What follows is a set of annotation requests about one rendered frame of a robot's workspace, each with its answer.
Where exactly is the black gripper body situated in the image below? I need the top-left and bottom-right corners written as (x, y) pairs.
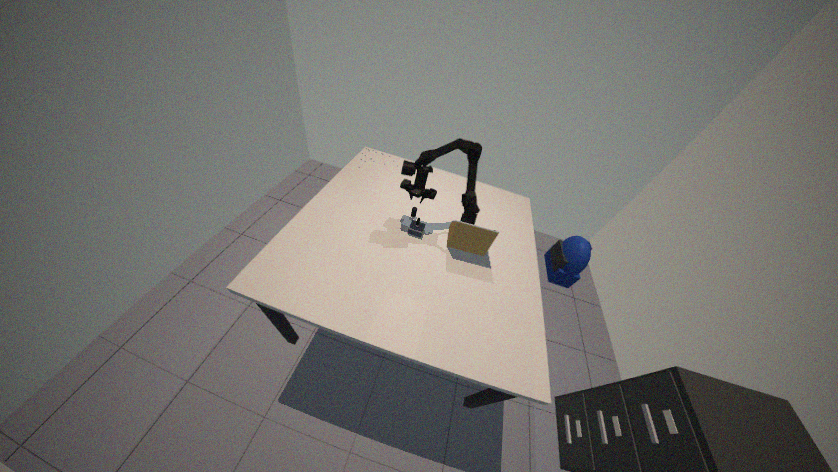
top-left (400, 177), bottom-right (437, 200)

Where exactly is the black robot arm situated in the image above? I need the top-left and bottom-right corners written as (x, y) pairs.
top-left (401, 139), bottom-right (482, 225)

